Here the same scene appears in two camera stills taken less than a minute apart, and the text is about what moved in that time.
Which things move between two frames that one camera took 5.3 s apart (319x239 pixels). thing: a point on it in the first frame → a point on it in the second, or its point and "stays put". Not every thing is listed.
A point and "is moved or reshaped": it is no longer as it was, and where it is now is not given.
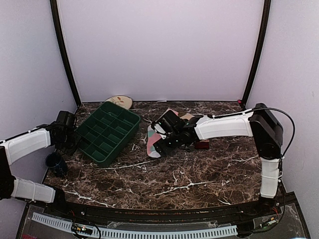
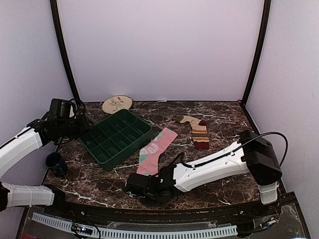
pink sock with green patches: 153,138 → 149,154
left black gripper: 70,151 → 84,127
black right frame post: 266,13 stays put
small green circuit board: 81,228 stays put
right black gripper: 161,148 → 154,201
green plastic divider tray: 103,134 is moved or reshaped
